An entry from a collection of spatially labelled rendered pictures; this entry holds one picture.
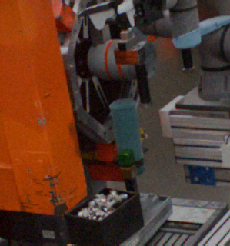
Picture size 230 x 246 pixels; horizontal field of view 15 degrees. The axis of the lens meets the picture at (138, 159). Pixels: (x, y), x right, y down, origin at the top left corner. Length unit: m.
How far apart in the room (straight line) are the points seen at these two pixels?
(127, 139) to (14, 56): 0.58
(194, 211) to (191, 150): 0.91
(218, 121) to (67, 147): 0.47
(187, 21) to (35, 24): 0.51
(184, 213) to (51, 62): 1.20
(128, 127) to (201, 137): 0.35
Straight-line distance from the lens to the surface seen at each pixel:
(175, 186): 4.10
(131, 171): 2.82
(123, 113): 2.99
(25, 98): 2.68
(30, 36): 2.61
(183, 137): 2.78
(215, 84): 2.66
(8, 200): 2.89
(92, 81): 3.22
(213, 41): 2.62
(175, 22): 2.35
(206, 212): 3.65
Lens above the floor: 1.72
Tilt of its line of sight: 23 degrees down
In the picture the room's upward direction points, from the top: 9 degrees counter-clockwise
